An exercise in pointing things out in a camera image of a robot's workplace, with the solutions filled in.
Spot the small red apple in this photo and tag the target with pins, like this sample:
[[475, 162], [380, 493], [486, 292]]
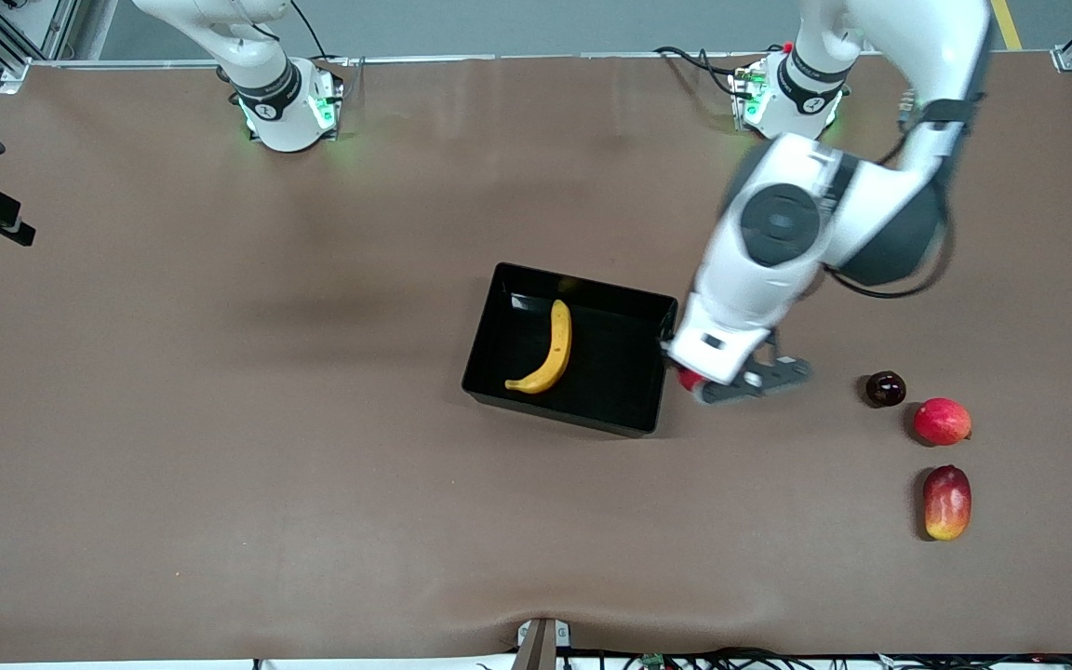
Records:
[[689, 380]]

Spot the black plastic box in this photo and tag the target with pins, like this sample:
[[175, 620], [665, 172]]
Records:
[[610, 372]]

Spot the yellow banana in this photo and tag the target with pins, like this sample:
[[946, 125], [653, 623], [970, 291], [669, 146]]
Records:
[[556, 354]]

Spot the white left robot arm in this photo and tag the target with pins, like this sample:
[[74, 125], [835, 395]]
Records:
[[927, 56]]

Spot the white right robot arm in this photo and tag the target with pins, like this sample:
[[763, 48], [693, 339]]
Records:
[[266, 102]]

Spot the dark purple plum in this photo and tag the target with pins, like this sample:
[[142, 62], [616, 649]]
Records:
[[885, 389]]

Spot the round red peach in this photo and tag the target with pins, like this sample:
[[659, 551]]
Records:
[[942, 422]]

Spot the red yellow mango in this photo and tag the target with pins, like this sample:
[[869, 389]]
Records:
[[947, 502]]

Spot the brown table mat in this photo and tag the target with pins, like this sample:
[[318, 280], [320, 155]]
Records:
[[220, 465]]

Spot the front camera mount post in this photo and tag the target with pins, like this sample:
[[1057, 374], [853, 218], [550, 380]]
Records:
[[541, 644]]

